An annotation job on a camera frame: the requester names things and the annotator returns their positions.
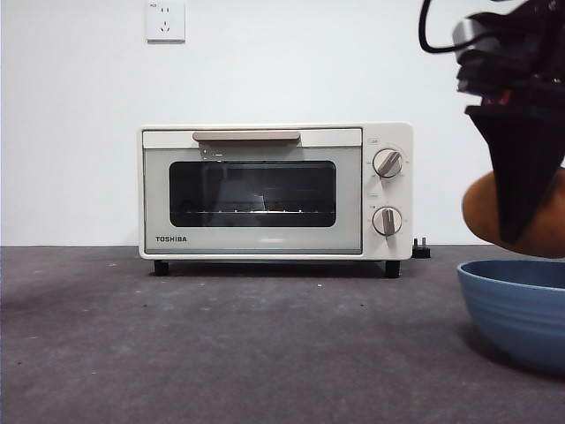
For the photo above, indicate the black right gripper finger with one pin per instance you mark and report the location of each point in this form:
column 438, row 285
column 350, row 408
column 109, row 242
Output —
column 516, row 168

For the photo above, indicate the brown potato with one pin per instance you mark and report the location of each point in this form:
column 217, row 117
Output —
column 481, row 212

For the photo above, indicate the blue ribbed bowl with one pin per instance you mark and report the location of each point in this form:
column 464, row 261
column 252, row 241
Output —
column 516, row 318

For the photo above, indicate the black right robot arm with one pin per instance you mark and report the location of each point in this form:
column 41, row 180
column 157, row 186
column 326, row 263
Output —
column 525, row 66

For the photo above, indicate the cream Toshiba toaster oven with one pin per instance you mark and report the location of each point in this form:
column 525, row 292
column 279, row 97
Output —
column 408, row 194

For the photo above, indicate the cream and beige oven knob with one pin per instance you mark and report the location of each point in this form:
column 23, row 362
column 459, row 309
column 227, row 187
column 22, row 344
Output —
column 387, row 163
column 387, row 220

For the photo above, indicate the black power plug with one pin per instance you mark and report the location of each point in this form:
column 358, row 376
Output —
column 422, row 252

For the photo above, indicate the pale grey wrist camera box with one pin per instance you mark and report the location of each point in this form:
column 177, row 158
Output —
column 467, row 33

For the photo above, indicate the white wall socket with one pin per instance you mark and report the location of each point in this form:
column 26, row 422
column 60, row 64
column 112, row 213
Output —
column 166, row 24

